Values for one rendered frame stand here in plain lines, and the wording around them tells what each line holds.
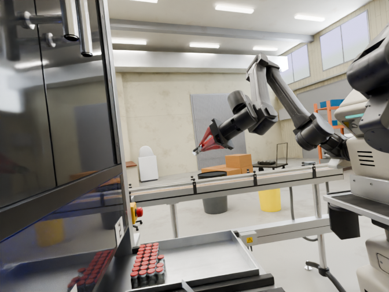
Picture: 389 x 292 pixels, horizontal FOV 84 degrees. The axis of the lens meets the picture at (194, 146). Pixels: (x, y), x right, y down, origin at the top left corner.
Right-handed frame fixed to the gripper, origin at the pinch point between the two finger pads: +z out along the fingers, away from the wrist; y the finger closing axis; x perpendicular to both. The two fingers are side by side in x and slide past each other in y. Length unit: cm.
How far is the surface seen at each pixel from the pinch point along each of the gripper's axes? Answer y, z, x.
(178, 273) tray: 33.5, 19.7, -3.3
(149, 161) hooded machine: -351, 484, 452
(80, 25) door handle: -5.6, -10.8, -46.1
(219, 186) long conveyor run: -13, 42, 81
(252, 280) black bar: 40.1, -0.8, 0.9
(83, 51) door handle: -1.8, -8.7, -44.7
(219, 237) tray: 26.1, 15.5, 17.9
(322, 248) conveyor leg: 46, 13, 156
